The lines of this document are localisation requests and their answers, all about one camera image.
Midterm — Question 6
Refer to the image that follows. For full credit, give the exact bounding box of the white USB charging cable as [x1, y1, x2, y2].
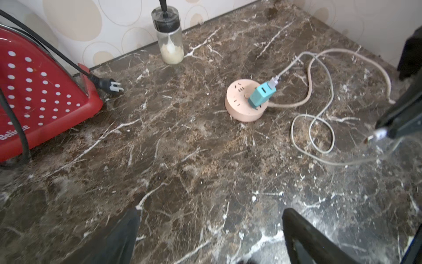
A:
[267, 51, 404, 167]

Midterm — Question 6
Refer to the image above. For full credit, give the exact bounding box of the red toaster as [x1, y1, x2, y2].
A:
[1, 26, 103, 148]

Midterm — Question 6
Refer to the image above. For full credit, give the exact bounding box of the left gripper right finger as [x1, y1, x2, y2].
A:
[282, 208, 356, 264]

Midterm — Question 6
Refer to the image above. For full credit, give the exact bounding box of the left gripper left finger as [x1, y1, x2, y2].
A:
[62, 207, 141, 264]

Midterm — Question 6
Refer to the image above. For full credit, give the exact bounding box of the power strip beige cord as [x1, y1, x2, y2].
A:
[267, 48, 396, 110]

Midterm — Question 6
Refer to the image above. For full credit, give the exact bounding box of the glass bottle black pump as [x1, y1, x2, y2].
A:
[151, 0, 185, 65]

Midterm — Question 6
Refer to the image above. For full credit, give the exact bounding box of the pink round power strip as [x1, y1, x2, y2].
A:
[225, 79, 268, 123]

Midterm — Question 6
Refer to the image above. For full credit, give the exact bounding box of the teal USB wall charger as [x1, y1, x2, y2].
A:
[248, 82, 276, 108]

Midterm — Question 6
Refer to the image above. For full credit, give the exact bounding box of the black toaster power cord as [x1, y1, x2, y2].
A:
[0, 9, 125, 167]

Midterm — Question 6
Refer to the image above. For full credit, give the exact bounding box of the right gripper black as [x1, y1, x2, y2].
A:
[375, 26, 422, 139]

